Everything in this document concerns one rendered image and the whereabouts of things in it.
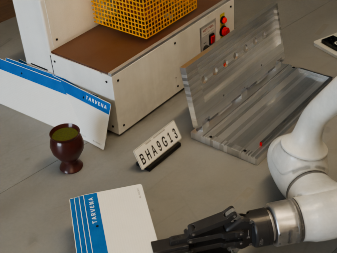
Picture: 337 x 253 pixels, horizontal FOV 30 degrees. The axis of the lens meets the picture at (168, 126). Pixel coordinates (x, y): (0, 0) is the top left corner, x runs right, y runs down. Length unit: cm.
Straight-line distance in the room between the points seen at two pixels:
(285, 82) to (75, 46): 61
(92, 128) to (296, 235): 66
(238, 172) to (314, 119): 32
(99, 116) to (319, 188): 64
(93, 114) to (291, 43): 76
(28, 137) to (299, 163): 77
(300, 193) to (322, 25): 103
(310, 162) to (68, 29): 79
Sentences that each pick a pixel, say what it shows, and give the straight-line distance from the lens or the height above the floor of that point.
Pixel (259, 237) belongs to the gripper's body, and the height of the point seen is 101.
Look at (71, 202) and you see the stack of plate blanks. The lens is 138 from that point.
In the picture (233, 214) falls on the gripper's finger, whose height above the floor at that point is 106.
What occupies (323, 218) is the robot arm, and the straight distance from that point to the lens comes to 127.
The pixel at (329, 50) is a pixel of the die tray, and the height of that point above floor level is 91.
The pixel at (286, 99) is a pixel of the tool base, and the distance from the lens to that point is 179.
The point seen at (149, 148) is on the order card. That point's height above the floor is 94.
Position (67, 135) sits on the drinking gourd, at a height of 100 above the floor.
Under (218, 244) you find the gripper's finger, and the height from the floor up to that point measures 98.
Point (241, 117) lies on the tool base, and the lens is 171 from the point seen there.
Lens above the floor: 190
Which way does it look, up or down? 35 degrees down
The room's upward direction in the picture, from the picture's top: 5 degrees counter-clockwise
